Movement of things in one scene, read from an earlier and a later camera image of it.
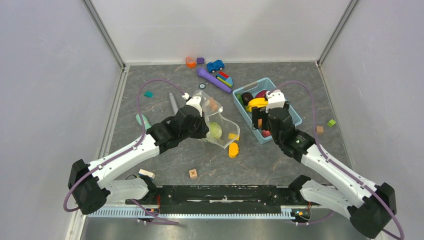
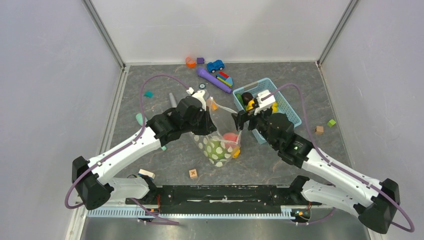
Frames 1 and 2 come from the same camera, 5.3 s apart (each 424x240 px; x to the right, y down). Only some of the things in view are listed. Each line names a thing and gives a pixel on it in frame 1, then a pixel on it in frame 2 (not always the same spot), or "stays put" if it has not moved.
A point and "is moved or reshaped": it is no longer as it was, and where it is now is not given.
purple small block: [200, 60] stays put
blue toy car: [215, 65] stays put
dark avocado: [246, 97] stays put
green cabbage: [215, 130] -> [215, 149]
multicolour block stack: [225, 78] stays put
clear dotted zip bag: [222, 131] is moved or reshaped
